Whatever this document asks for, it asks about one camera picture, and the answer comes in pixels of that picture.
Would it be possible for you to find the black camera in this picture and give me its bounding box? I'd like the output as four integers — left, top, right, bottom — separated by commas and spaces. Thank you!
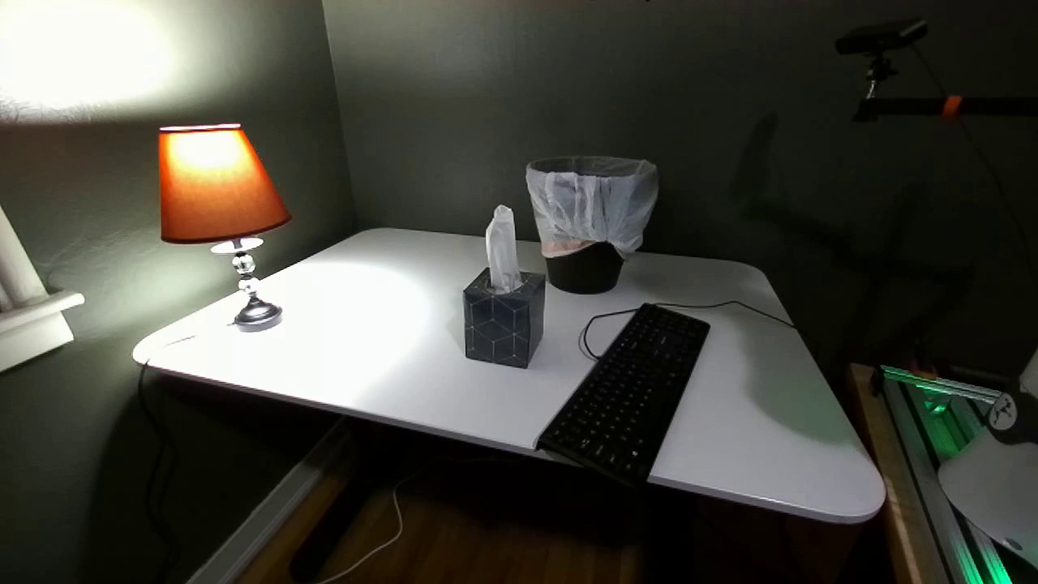
833, 14, 934, 59

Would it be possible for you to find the dark round waste bin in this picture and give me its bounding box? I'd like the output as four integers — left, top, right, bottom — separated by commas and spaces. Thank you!
541, 236, 630, 297

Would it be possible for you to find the aluminium frame rail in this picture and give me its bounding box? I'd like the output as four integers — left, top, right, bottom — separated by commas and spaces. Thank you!
876, 363, 1026, 584

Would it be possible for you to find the black computer keyboard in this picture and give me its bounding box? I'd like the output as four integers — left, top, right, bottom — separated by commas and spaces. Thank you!
532, 301, 714, 491

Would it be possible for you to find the orange shade table lamp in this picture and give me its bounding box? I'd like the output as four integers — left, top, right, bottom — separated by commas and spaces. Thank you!
154, 120, 291, 333

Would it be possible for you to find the thin white cable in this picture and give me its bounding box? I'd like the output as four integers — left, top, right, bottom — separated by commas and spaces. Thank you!
319, 482, 410, 584

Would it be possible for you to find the white tissue sheet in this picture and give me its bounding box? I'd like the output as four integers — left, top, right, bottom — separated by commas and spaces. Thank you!
483, 201, 527, 295

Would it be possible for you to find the white-lined trash bin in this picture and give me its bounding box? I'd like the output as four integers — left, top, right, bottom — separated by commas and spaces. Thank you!
523, 152, 661, 258

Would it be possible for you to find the black keyboard cable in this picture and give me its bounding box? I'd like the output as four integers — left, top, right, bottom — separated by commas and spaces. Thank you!
578, 295, 800, 363

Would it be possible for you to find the dark patterned tissue box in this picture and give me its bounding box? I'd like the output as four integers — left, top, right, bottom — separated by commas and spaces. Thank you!
460, 266, 549, 371

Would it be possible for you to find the wooden bench edge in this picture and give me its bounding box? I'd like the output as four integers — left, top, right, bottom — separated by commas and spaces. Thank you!
846, 361, 922, 584

